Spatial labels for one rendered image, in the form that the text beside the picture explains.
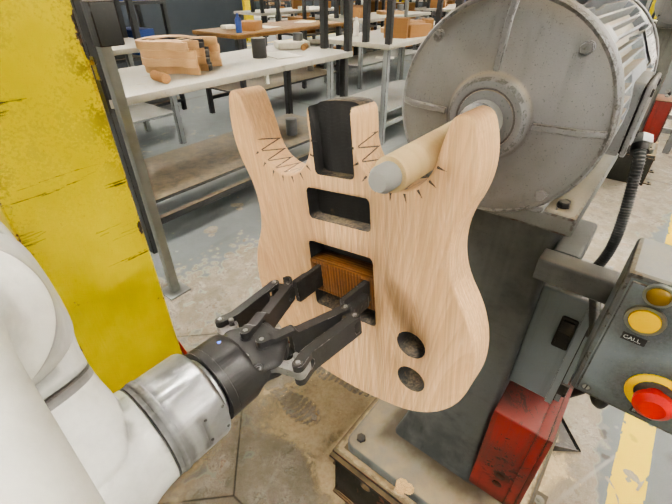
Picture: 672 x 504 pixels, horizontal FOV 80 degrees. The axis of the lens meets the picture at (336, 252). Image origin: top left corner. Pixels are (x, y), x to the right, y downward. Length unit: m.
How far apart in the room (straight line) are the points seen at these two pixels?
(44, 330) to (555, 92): 0.49
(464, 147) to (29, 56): 0.91
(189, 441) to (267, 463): 1.22
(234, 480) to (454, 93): 1.37
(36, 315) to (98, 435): 0.10
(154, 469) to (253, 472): 1.22
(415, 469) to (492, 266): 0.66
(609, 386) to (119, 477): 0.55
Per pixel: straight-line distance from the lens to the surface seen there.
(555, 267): 0.67
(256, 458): 1.60
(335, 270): 0.51
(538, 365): 0.93
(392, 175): 0.33
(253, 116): 0.54
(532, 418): 1.01
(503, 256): 0.77
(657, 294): 0.55
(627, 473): 1.84
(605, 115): 0.51
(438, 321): 0.46
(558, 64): 0.50
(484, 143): 0.37
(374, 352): 0.55
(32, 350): 0.30
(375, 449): 1.26
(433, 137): 0.39
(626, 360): 0.61
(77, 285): 1.25
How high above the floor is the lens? 1.39
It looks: 34 degrees down
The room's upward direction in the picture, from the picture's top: straight up
